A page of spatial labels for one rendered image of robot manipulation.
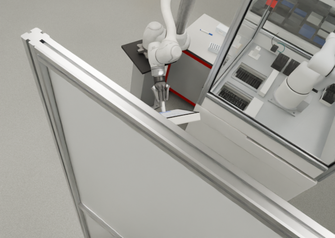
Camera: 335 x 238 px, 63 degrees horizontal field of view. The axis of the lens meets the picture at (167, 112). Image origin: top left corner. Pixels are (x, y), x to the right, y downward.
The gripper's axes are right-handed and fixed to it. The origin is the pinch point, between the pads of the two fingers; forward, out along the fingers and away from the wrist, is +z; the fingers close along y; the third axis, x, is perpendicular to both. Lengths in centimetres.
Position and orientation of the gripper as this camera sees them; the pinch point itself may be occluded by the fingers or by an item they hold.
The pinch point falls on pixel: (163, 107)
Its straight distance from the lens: 180.0
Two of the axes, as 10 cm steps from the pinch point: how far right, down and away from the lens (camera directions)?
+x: -3.4, -0.8, 9.4
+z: 1.3, 9.8, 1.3
